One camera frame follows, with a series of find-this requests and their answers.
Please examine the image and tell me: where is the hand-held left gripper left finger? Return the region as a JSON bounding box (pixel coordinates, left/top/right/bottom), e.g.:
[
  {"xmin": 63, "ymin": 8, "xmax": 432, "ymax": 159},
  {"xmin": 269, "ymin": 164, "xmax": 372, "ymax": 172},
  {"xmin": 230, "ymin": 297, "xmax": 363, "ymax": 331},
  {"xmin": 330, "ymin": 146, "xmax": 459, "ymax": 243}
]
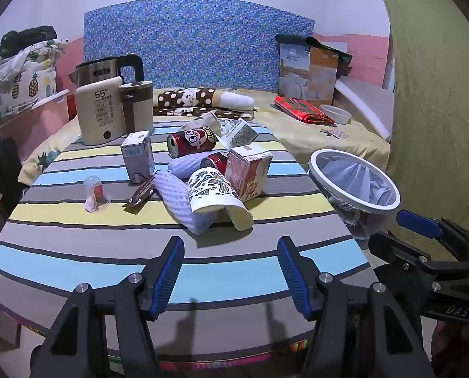
[{"xmin": 30, "ymin": 236, "xmax": 186, "ymax": 378}]

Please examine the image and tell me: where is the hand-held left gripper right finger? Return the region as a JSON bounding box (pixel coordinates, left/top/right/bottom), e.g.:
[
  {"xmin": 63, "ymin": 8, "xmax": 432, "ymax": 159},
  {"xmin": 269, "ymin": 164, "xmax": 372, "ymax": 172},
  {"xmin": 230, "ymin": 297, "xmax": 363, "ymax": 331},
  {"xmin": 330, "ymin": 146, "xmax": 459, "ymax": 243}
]
[{"xmin": 277, "ymin": 236, "xmax": 436, "ymax": 378}]

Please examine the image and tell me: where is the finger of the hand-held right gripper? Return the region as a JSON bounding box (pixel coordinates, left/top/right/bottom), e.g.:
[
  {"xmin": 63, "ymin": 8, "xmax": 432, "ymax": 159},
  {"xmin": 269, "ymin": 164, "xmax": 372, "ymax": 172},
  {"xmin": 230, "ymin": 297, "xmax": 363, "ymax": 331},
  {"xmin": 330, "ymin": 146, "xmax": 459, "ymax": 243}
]
[
  {"xmin": 397, "ymin": 210, "xmax": 469, "ymax": 261},
  {"xmin": 368, "ymin": 233, "xmax": 436, "ymax": 282}
]

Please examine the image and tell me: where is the white foam fruit net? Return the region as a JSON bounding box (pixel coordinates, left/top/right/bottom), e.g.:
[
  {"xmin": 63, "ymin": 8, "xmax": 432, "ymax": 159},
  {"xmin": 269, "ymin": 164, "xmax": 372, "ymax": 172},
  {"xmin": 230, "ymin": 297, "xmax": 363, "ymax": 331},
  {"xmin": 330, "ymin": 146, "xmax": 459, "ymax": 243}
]
[
  {"xmin": 167, "ymin": 153, "xmax": 211, "ymax": 180},
  {"xmin": 154, "ymin": 170, "xmax": 215, "ymax": 237}
]

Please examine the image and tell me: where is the white trash bin with liner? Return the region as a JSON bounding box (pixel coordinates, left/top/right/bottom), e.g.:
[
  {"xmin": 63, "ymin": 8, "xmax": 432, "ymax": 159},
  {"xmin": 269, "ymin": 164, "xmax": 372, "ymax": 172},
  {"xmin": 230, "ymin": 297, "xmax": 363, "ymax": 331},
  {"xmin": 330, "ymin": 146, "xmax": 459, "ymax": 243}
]
[{"xmin": 308, "ymin": 149, "xmax": 401, "ymax": 245}]

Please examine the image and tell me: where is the brown snack wrapper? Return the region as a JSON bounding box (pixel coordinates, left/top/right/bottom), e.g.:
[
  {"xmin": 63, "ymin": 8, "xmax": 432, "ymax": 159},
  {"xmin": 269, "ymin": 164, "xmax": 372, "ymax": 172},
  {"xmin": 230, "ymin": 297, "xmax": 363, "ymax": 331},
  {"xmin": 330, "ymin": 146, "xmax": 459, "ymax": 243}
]
[{"xmin": 123, "ymin": 173, "xmax": 158, "ymax": 209}]

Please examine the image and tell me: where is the green printed paper cup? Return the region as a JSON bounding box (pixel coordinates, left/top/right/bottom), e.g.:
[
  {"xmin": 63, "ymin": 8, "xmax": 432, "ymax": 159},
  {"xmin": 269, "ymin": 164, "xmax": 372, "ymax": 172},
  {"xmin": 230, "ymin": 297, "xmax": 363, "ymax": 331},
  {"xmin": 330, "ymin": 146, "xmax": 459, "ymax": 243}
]
[{"xmin": 187, "ymin": 166, "xmax": 254, "ymax": 232}]

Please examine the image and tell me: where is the clear jelly cup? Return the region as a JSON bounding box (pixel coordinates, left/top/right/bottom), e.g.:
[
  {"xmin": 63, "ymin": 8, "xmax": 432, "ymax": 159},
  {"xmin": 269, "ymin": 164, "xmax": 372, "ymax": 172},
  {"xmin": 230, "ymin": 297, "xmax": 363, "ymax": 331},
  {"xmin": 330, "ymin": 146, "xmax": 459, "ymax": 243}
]
[{"xmin": 84, "ymin": 175, "xmax": 113, "ymax": 212}]

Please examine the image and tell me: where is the pink drink carton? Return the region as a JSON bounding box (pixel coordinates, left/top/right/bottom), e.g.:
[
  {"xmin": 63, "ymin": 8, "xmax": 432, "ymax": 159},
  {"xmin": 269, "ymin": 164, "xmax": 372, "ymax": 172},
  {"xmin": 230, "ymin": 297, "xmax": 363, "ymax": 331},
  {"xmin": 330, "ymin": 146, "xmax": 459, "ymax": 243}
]
[{"xmin": 224, "ymin": 146, "xmax": 273, "ymax": 201}]

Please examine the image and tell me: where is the blue and white drink carton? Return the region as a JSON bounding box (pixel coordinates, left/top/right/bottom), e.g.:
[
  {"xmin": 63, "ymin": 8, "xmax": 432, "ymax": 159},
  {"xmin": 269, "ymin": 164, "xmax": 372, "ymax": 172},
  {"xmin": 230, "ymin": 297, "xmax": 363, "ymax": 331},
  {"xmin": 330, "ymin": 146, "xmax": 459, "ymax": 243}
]
[{"xmin": 120, "ymin": 131, "xmax": 155, "ymax": 185}]

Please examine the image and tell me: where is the plain red drink can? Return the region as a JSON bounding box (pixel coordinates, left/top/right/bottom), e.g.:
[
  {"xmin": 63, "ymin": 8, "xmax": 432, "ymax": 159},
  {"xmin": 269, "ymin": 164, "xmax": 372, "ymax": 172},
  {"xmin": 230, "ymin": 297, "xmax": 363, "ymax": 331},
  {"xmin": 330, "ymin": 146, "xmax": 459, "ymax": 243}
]
[{"xmin": 200, "ymin": 150, "xmax": 231, "ymax": 176}]

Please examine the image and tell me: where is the red cartoon drink can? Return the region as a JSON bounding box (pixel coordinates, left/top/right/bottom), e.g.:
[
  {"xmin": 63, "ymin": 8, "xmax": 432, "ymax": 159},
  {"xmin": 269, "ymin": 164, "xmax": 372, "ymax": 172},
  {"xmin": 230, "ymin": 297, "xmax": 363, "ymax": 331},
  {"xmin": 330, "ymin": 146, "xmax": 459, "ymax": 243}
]
[{"xmin": 167, "ymin": 126, "xmax": 218, "ymax": 159}]

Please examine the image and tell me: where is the torn white printed carton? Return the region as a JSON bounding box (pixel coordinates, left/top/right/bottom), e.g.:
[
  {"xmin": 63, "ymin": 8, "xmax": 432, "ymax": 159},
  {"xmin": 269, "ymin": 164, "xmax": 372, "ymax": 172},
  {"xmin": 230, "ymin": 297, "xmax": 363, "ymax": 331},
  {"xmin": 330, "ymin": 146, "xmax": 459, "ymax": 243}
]
[{"xmin": 219, "ymin": 117, "xmax": 260, "ymax": 150}]

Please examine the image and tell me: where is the beige paper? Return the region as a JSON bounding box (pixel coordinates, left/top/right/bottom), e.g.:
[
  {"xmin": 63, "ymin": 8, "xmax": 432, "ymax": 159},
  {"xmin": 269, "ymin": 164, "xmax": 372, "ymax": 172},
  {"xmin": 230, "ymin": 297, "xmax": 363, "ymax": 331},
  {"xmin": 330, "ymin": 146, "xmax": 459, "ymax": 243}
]
[{"xmin": 179, "ymin": 111, "xmax": 224, "ymax": 135}]

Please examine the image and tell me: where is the colourful striped cloth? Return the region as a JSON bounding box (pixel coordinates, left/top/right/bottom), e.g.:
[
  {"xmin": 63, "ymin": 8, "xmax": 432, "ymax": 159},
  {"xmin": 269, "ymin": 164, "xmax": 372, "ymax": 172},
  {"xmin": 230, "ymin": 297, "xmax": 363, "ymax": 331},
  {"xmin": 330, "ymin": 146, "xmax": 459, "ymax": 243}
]
[{"xmin": 156, "ymin": 339, "xmax": 312, "ymax": 371}]

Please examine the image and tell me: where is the striped tablecloth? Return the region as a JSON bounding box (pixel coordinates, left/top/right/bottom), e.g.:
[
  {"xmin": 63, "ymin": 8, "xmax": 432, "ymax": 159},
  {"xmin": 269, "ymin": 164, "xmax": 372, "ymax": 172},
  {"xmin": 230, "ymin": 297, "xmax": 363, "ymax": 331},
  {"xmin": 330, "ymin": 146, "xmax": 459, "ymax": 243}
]
[{"xmin": 0, "ymin": 120, "xmax": 373, "ymax": 367}]

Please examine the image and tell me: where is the green curtain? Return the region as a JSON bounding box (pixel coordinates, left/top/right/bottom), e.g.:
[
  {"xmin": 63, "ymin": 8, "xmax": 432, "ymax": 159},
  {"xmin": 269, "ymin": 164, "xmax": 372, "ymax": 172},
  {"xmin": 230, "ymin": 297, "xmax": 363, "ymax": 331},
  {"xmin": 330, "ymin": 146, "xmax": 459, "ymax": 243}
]
[{"xmin": 372, "ymin": 0, "xmax": 469, "ymax": 253}]

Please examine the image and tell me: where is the white plastic bowl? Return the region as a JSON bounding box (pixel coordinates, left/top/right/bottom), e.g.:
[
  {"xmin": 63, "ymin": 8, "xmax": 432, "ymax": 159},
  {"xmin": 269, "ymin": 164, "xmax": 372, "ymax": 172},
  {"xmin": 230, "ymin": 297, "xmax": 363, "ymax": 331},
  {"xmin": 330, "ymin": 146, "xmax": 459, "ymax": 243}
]
[{"xmin": 320, "ymin": 104, "xmax": 352, "ymax": 124}]

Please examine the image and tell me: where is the yellow pineapple print bed sheet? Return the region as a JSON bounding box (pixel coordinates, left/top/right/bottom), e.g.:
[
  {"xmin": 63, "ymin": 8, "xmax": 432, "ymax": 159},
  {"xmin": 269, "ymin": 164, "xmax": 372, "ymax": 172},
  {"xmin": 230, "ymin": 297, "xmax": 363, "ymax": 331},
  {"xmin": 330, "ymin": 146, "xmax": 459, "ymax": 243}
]
[{"xmin": 18, "ymin": 87, "xmax": 392, "ymax": 186}]

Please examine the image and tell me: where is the red plaid cloth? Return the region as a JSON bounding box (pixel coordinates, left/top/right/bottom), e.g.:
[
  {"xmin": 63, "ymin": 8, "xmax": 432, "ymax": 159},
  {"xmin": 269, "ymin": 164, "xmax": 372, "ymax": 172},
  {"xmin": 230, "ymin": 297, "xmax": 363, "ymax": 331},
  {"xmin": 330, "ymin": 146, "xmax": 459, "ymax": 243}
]
[{"xmin": 274, "ymin": 95, "xmax": 337, "ymax": 126}]

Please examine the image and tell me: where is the brown polka dot blanket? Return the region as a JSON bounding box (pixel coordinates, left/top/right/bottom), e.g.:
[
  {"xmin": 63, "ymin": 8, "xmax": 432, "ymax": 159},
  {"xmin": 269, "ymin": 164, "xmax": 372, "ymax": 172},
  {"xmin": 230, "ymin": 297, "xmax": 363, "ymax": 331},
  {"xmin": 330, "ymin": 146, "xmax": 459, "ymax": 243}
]
[{"xmin": 152, "ymin": 86, "xmax": 255, "ymax": 121}]

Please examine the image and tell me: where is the cream electric appliance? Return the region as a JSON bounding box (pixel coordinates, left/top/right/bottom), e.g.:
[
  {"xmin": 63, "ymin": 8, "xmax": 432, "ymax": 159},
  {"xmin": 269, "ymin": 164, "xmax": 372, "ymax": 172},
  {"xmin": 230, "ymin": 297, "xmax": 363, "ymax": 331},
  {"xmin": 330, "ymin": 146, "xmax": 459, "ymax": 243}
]
[{"xmin": 75, "ymin": 76, "xmax": 127, "ymax": 146}]

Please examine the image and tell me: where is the quilt packaging box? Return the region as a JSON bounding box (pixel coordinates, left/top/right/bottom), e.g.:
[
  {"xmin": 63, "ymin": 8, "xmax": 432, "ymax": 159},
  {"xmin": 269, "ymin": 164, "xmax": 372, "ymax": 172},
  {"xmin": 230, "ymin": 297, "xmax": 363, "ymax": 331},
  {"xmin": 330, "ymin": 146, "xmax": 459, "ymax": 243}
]
[{"xmin": 274, "ymin": 41, "xmax": 347, "ymax": 108}]

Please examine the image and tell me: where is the black backpack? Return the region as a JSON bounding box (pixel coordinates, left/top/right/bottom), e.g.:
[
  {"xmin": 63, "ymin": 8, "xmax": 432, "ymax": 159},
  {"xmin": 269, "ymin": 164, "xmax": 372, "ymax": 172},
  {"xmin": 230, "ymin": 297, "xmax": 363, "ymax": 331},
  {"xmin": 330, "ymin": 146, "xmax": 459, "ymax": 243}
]
[{"xmin": 0, "ymin": 138, "xmax": 24, "ymax": 221}]

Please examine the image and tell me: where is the stainless steel electric kettle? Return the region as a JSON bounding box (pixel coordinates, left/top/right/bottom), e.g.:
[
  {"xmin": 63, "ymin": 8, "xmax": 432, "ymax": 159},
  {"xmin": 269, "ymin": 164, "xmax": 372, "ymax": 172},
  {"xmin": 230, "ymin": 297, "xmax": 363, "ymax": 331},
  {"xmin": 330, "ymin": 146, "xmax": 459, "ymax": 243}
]
[{"xmin": 68, "ymin": 53, "xmax": 144, "ymax": 87}]

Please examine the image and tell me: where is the blue floral headboard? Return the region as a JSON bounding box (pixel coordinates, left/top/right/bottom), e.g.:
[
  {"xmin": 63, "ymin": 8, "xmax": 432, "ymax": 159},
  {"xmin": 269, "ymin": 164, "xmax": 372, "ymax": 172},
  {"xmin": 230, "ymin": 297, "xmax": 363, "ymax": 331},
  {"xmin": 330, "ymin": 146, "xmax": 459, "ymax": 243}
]
[{"xmin": 84, "ymin": 0, "xmax": 314, "ymax": 91}]

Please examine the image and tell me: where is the pineapple print bag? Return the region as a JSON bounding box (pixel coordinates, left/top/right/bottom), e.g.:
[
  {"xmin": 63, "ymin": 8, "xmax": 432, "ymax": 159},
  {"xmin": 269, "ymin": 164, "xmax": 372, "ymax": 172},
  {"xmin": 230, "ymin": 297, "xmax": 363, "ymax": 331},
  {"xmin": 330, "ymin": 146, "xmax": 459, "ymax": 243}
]
[{"xmin": 0, "ymin": 39, "xmax": 70, "ymax": 127}]

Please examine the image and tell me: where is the black bag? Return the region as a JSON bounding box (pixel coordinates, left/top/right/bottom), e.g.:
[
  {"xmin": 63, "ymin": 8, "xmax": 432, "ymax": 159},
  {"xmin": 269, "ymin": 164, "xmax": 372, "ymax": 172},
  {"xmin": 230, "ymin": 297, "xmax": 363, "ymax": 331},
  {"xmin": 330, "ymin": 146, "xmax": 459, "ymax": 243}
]
[{"xmin": 0, "ymin": 26, "xmax": 58, "ymax": 58}]

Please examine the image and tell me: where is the white padded bed rail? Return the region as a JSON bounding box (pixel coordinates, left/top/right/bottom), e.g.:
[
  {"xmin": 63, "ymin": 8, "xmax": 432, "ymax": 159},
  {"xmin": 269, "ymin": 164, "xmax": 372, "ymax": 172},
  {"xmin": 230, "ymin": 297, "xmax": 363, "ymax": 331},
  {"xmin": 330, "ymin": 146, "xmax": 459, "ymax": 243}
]
[{"xmin": 335, "ymin": 77, "xmax": 392, "ymax": 139}]

